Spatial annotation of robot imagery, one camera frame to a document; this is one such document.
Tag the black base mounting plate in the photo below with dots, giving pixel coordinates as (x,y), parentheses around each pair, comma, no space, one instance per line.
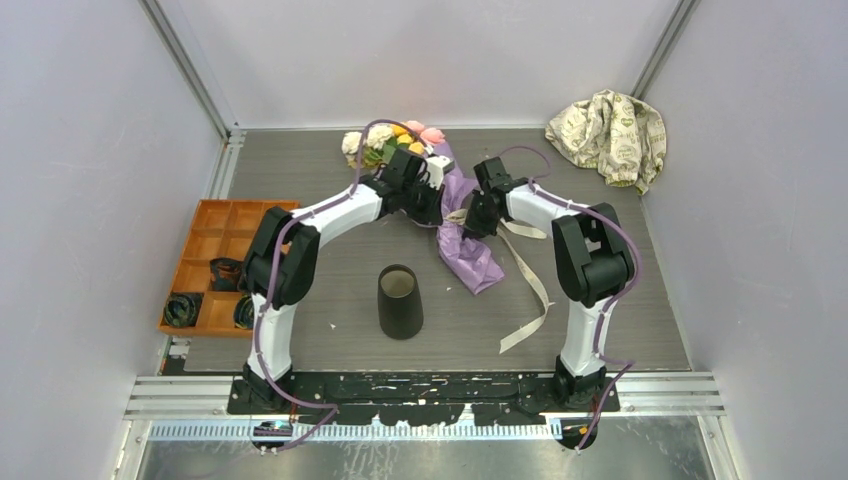
(417,398)

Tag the rolled dark fabric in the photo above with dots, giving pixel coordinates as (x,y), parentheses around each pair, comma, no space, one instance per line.
(243,313)
(182,309)
(226,274)

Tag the rolled dark fabric lower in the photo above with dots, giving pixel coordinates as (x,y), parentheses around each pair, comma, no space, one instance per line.
(243,313)

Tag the orange compartment tray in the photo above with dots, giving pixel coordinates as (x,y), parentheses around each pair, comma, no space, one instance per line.
(220,228)

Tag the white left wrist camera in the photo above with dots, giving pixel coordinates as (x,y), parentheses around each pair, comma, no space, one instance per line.
(437,167)

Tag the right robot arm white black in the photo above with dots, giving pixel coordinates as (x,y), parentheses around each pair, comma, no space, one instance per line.
(593,260)

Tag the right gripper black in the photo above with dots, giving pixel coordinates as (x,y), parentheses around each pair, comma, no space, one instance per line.
(475,227)

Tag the cream ribbon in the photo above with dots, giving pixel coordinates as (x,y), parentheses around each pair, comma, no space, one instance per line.
(472,263)

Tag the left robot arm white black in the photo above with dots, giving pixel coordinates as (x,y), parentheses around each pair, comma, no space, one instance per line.
(280,265)

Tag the rolled dark fabric left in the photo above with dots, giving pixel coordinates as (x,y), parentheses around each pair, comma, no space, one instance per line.
(182,309)

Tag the patterned cream cloth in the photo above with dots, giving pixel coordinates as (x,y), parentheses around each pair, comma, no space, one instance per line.
(620,137)

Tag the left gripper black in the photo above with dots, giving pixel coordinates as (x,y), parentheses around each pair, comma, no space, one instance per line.
(431,214)

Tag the rolled dark fabric middle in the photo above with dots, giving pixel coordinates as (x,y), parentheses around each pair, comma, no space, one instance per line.
(226,274)

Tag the dark cylindrical vase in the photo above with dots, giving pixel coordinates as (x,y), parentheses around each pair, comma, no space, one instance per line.
(400,309)

